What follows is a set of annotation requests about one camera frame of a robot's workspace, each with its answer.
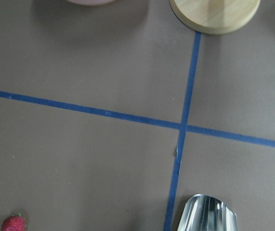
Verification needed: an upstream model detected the red strawberry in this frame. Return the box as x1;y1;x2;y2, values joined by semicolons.
1;213;27;231

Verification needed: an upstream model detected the metal ice scoop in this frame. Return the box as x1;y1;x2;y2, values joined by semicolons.
177;194;238;231

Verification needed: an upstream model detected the pink bowl with ice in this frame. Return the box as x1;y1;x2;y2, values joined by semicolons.
67;0;115;6

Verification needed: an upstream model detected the wooden stand round base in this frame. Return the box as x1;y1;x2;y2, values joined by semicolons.
170;0;260;35

